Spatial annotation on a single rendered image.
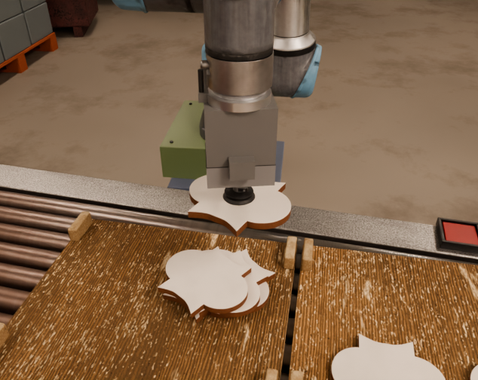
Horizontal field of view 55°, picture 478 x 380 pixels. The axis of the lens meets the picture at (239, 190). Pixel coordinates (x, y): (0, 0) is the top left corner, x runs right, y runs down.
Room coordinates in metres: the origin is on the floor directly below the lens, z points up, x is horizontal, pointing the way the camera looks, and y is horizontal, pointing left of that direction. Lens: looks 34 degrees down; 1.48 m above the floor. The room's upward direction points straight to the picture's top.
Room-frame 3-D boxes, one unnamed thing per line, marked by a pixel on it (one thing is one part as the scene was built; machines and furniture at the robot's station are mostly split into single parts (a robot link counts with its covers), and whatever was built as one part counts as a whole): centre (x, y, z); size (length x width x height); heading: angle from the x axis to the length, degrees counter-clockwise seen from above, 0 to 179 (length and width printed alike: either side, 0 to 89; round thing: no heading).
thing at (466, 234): (0.68, -0.42, 0.92); 0.06 x 0.06 x 0.01; 76
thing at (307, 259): (0.59, -0.12, 0.95); 0.06 x 0.02 x 0.03; 170
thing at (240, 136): (0.50, 0.00, 1.23); 0.10 x 0.09 x 0.16; 5
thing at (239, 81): (0.51, 0.00, 1.30); 0.08 x 0.08 x 0.05
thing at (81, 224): (0.67, 0.29, 0.95); 0.06 x 0.02 x 0.03; 169
